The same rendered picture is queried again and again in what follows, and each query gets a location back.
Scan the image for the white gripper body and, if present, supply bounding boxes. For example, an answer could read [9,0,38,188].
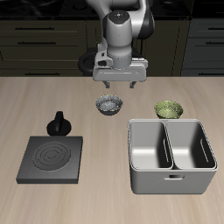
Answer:
[92,57,149,82]

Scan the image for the green fluted bowl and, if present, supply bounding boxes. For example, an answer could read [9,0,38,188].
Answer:
[154,100,185,121]

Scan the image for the dark kitchen cupboards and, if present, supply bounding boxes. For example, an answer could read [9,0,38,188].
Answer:
[0,0,224,78]

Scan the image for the dark grey stove plate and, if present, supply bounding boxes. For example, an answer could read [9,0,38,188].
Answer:
[16,136,84,185]

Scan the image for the black fluted bowl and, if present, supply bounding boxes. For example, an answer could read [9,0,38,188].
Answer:
[95,94,124,116]

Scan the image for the white two-bin basket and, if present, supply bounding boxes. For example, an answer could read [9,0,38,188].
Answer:
[127,118,219,195]

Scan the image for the round black stove knob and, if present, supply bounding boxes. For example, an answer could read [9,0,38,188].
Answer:
[45,110,73,137]

